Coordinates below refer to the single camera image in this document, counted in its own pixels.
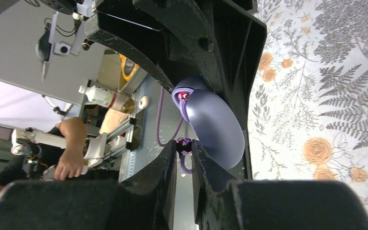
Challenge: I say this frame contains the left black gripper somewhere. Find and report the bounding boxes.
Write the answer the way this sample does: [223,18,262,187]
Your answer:
[85,0,267,130]

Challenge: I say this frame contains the person's forearm in background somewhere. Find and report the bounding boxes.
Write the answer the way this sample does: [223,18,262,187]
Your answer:
[56,117,88,152]

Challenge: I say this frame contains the bottle with label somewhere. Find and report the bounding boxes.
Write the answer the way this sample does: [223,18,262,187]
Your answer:
[78,85,135,114]

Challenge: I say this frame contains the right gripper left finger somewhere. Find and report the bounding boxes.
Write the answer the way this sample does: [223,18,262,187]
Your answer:
[0,140,177,230]

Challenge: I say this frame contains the person's hand in background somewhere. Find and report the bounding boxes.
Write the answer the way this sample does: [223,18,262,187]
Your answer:
[54,147,84,180]

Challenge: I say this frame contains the overhead camera mount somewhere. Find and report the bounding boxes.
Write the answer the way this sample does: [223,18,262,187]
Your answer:
[29,0,102,81]

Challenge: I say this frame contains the white round knob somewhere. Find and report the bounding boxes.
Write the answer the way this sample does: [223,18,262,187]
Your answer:
[138,96,150,110]

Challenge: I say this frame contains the purple earbuds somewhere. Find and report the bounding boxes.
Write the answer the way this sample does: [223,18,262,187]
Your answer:
[176,137,192,174]

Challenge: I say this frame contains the purple earbud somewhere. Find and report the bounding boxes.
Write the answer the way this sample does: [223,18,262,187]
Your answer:
[177,91,191,122]

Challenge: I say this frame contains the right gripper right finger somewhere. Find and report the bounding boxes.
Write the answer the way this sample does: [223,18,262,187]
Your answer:
[192,140,368,230]

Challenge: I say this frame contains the yellow grey device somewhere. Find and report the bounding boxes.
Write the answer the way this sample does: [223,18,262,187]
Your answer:
[117,54,148,94]

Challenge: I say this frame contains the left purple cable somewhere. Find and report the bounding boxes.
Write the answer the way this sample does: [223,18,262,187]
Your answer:
[156,85,184,148]

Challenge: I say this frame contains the floral patterned table mat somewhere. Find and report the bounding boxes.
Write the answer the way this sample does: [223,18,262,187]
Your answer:
[248,0,368,212]

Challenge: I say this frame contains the blue-grey earbud case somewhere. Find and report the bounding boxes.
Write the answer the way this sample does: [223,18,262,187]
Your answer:
[171,76,245,169]

